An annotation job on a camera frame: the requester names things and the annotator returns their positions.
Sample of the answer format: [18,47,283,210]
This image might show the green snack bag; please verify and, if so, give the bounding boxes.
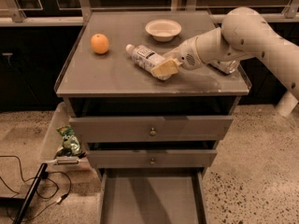
[56,125,83,157]

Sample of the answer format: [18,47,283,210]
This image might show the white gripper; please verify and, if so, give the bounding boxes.
[150,36,205,77]

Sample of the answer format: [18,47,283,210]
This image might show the orange fruit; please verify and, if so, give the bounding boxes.
[91,34,109,54]

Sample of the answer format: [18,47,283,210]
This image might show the white bowl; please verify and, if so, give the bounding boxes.
[145,20,181,42]

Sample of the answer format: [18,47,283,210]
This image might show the grey bottom drawer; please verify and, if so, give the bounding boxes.
[98,168,209,224]

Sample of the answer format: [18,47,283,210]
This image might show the black flat bar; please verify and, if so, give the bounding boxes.
[12,163,48,224]

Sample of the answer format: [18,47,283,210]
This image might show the clear plastic bin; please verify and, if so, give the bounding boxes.
[39,102,91,172]

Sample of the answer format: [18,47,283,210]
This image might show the blue labelled plastic bottle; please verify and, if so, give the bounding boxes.
[126,44,169,80]

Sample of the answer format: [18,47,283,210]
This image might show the grey drawer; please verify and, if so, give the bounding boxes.
[69,116,233,143]
[98,168,209,224]
[87,149,217,168]

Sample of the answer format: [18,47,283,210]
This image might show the grey top drawer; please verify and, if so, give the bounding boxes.
[69,116,233,143]

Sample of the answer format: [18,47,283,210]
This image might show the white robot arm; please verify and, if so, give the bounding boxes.
[150,7,299,100]

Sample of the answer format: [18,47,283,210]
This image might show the grey middle drawer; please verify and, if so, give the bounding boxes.
[87,149,217,168]

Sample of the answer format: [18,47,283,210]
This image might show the black cable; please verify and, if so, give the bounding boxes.
[0,155,72,222]

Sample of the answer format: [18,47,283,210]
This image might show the grey drawer cabinet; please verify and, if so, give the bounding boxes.
[54,10,252,224]

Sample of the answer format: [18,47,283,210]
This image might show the white post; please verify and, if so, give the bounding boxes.
[276,91,298,117]

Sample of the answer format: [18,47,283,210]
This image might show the green soda can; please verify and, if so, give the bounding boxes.
[210,61,240,75]

